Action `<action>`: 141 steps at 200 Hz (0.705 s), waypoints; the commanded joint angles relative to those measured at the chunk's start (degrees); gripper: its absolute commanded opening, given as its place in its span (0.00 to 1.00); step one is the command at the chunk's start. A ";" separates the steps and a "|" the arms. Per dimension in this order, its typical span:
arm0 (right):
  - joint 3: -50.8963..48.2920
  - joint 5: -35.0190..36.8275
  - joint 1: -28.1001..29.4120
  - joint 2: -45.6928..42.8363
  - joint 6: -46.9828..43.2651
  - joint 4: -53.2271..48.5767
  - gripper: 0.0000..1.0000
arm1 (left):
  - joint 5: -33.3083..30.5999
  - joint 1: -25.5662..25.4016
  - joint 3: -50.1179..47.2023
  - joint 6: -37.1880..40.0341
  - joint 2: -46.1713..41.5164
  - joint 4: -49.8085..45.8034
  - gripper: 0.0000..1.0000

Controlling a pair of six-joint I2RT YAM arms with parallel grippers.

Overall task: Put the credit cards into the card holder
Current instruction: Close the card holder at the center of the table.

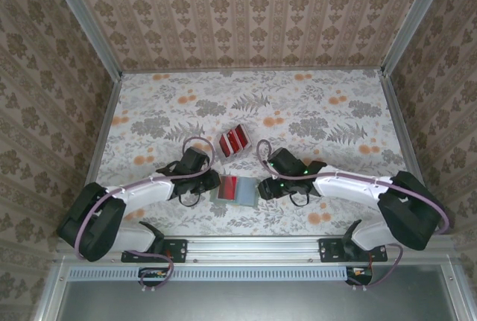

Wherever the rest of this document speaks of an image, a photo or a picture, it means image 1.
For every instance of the pale green card holder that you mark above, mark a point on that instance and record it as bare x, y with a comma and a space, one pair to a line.
246, 190

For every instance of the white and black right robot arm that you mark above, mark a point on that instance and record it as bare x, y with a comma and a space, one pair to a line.
343, 187

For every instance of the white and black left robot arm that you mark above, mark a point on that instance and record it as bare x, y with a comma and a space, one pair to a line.
149, 190

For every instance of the black connector board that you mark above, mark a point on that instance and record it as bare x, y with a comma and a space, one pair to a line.
153, 274
359, 274

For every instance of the grey metal panel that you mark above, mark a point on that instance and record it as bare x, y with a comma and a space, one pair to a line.
253, 302

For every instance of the aluminium mounting rail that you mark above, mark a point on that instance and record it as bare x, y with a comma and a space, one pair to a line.
253, 248

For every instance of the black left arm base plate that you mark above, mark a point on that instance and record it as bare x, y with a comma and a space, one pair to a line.
179, 250

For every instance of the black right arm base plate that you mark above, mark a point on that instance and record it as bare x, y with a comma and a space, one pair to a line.
328, 250

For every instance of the aluminium side rail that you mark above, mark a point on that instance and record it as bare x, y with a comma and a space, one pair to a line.
402, 131
100, 146

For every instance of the aluminium frame post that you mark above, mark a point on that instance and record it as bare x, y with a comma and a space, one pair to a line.
414, 19
91, 23

